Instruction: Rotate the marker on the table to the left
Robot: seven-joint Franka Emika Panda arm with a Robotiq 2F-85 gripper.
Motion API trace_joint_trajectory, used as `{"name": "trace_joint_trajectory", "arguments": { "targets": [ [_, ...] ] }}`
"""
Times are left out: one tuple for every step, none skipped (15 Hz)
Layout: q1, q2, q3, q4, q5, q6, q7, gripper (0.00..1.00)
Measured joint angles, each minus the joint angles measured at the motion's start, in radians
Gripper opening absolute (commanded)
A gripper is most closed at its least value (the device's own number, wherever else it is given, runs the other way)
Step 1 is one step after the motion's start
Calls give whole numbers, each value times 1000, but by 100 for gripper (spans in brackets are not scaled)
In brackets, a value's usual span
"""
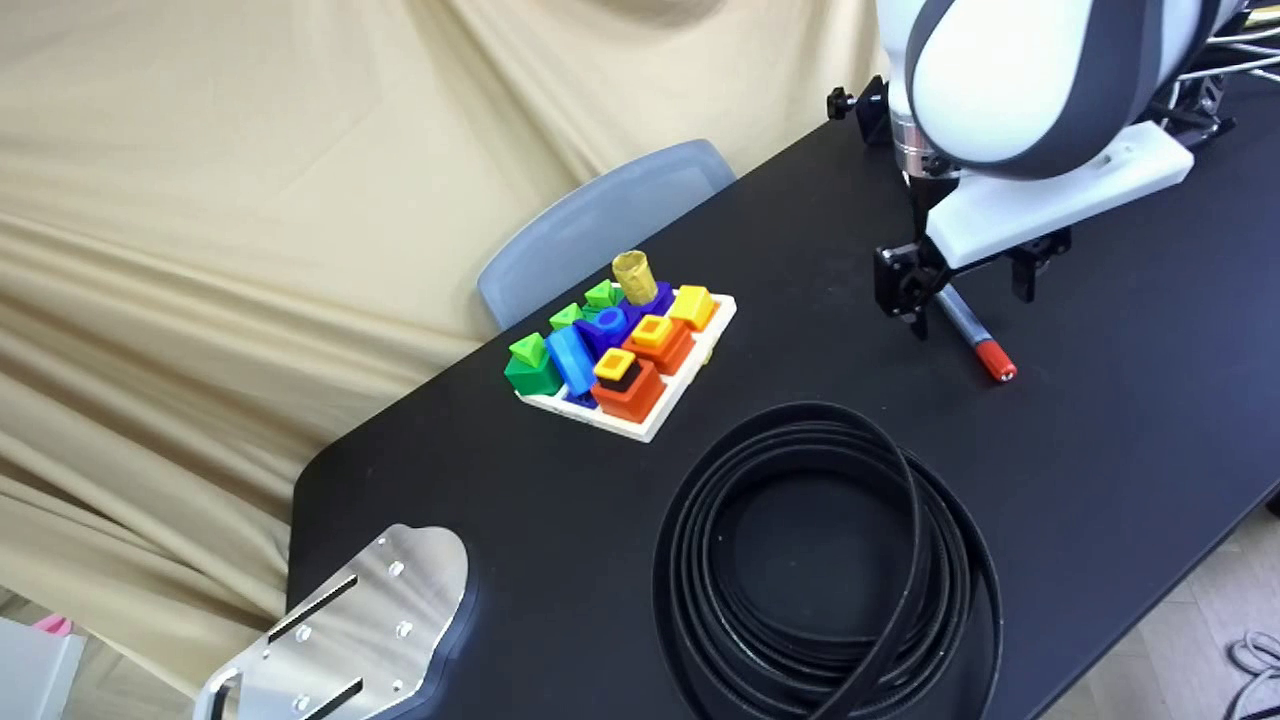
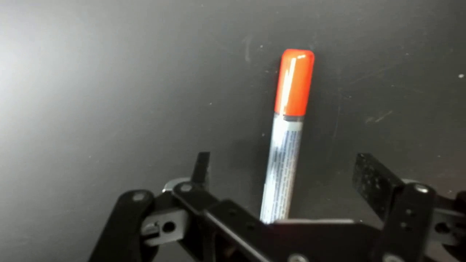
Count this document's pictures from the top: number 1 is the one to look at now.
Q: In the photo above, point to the small yellow puzzle block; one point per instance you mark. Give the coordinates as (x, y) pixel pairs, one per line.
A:
(615, 367)

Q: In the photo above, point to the orange puzzle block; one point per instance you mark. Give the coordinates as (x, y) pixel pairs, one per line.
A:
(656, 339)

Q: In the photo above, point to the red puzzle block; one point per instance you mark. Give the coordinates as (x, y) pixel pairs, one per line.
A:
(635, 397)

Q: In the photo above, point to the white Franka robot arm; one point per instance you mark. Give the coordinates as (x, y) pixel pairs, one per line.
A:
(1024, 65)

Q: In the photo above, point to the large green puzzle block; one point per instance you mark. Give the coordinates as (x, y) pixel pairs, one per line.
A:
(530, 363)

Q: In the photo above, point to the white marker with red cap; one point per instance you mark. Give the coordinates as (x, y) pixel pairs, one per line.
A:
(980, 343)

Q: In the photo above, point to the grey chair backrest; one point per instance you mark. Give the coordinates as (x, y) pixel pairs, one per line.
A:
(585, 224)

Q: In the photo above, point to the purple puzzle block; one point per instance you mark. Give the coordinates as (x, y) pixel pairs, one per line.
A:
(656, 302)

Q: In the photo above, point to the black table clamp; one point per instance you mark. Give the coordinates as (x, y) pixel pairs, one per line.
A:
(857, 110)

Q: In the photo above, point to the white container with pink item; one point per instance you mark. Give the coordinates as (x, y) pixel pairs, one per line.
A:
(33, 664)

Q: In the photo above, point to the wooden shape puzzle board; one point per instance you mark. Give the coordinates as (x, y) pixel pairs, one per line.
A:
(693, 367)

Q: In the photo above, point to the Franka gripper body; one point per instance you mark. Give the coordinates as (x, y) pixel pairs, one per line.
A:
(1053, 185)

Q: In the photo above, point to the blue round puzzle block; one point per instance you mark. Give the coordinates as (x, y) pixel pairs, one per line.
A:
(604, 326)

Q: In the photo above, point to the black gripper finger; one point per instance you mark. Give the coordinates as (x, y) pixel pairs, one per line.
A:
(1041, 260)
(911, 283)

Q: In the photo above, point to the slotted metal plate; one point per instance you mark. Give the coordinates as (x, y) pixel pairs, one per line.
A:
(360, 625)

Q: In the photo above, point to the yellow cylinder puzzle block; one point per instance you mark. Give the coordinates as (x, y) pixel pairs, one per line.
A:
(635, 278)

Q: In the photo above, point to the blue rectangular puzzle block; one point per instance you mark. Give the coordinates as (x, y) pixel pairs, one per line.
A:
(568, 363)

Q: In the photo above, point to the beige cloth backdrop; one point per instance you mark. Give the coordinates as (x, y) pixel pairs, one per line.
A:
(265, 200)

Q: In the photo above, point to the yellow square puzzle block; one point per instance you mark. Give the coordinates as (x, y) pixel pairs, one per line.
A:
(693, 306)

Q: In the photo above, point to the small green puzzle block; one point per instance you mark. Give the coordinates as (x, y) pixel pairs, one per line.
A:
(564, 319)
(603, 298)

